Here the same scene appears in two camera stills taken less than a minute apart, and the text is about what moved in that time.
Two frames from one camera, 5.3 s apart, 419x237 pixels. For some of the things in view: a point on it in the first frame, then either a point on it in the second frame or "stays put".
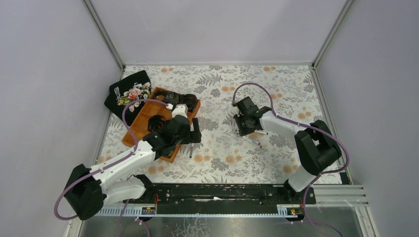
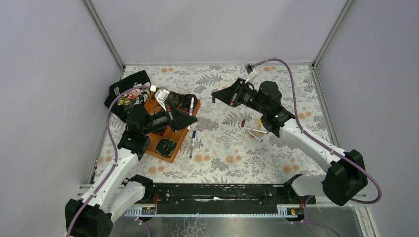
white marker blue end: x=191 y=150 stays put
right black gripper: x=243 y=122 to x=237 y=94
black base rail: x=221 y=194 stays put
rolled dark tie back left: x=170 y=97 stays put
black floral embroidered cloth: x=136 y=87 stays put
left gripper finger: x=195 y=136 to x=181 y=119
